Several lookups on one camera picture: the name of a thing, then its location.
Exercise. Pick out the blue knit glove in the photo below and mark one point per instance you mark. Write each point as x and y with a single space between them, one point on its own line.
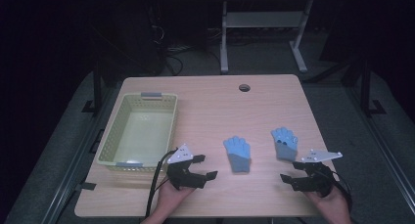
285 145
239 152

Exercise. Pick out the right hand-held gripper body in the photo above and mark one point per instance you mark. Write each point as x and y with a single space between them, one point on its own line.
318 180

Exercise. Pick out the pale yellow plastic basket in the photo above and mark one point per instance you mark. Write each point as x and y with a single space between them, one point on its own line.
143 132

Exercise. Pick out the person's right hand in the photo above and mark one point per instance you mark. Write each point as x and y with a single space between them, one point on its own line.
329 206

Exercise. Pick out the grey metal rail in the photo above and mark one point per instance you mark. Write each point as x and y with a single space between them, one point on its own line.
381 152
76 165

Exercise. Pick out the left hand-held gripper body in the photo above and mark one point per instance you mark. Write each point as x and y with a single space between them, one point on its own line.
182 175

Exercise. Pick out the black metal stand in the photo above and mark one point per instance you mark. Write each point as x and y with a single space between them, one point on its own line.
367 87

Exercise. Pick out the person's left hand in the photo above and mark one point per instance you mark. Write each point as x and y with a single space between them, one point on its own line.
173 198

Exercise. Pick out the white metal table frame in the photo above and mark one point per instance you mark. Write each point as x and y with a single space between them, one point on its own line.
261 20

